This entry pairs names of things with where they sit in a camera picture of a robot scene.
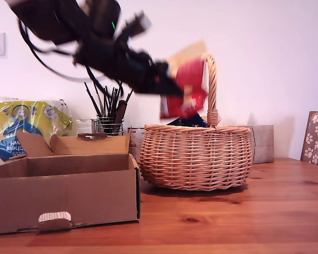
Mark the grey tissue box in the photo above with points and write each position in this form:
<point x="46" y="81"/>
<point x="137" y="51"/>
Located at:
<point x="263" y="144"/>

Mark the blue Easter egg bag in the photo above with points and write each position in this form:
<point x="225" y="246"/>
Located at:
<point x="193" y="122"/>

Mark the white carton with red marks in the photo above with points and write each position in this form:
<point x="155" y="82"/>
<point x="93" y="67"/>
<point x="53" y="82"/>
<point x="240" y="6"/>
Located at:
<point x="137" y="140"/>

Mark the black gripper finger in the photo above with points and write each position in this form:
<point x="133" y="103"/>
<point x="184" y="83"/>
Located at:
<point x="172" y="82"/>
<point x="164" y="90"/>

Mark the woven wicker basket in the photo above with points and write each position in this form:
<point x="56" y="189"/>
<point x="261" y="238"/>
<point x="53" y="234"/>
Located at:
<point x="196" y="158"/>

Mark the thin black stick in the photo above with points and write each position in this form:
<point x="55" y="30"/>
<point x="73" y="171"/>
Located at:
<point x="117" y="99"/>
<point x="129" y="95"/>
<point x="107" y="98"/>
<point x="112" y="101"/>
<point x="93" y="99"/>
<point x="100" y="100"/>

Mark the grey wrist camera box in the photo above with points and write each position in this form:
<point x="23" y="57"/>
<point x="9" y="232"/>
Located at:
<point x="143" y="21"/>

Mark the small white carton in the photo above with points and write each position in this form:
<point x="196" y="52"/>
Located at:
<point x="86" y="127"/>

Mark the brown cardboard box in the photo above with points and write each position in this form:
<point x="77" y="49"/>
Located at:
<point x="69" y="193"/>

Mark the yellow blue paper towel pack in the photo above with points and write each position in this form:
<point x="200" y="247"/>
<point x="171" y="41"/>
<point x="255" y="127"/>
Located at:
<point x="18" y="124"/>

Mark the red Easter egg bag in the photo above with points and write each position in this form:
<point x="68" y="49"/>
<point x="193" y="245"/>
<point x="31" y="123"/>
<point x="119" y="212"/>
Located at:
<point x="190" y="76"/>

